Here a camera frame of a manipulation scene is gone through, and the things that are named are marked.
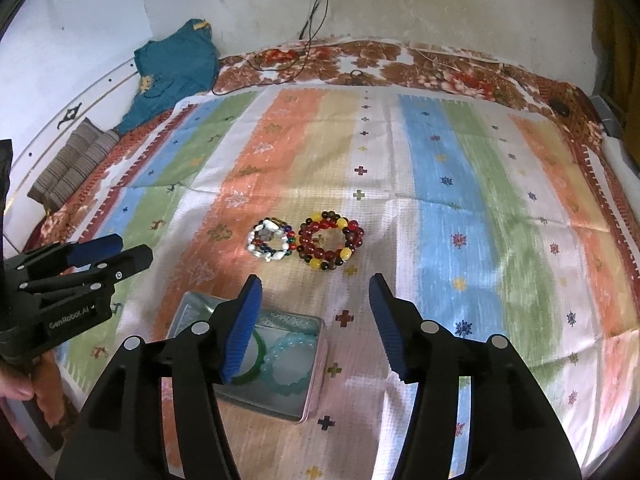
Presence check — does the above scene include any silver metal tin box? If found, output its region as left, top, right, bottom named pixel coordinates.
left=165, top=290, right=324, bottom=423

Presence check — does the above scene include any white cloth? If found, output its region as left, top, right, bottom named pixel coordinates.
left=600, top=132, right=640, bottom=188

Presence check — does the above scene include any light blue bead bracelet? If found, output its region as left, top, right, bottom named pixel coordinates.
left=262, top=336, right=319, bottom=397

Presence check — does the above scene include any brown striped cushion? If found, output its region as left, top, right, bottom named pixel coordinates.
left=27, top=117, right=121, bottom=208

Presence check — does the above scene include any green bangle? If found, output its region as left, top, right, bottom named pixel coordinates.
left=231, top=327, right=275, bottom=387

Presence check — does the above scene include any striped pastel blanket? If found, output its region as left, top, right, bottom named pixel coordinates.
left=75, top=87, right=640, bottom=480

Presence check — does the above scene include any red and yellow bead bracelet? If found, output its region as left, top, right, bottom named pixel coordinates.
left=297, top=211, right=365, bottom=272

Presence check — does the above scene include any yellow-brown curtain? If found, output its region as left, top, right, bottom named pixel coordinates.
left=594, top=0, right=640, bottom=111

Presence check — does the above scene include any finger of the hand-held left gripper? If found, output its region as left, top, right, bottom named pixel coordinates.
left=20, top=244, right=154, bottom=307
left=4, top=233, right=125, bottom=281

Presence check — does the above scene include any person's left hand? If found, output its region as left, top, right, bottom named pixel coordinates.
left=0, top=362, right=37, bottom=402

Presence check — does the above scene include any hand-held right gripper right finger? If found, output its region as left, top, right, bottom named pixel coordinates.
left=368, top=273, right=583, bottom=480

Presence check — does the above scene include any grey plastic object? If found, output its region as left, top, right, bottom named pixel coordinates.
left=592, top=95, right=623, bottom=136

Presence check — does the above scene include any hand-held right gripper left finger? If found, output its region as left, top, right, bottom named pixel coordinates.
left=54, top=274, right=263, bottom=480

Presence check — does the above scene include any white multicolour bead bracelet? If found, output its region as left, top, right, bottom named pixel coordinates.
left=246, top=217, right=296, bottom=262

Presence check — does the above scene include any teal garment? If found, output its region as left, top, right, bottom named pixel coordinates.
left=119, top=18, right=221, bottom=136

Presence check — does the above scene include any white bed headboard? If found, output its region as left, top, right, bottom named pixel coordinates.
left=0, top=57, right=146, bottom=191

